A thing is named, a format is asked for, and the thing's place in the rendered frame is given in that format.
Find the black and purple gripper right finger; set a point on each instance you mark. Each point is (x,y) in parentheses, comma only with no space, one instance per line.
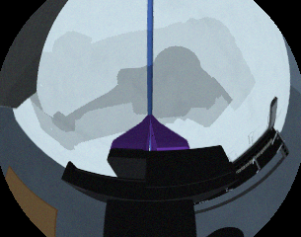
(162,138)

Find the blue cable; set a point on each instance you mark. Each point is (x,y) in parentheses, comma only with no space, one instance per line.
(149,55)

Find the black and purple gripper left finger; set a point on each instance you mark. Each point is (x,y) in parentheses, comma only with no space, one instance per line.
(137,137)

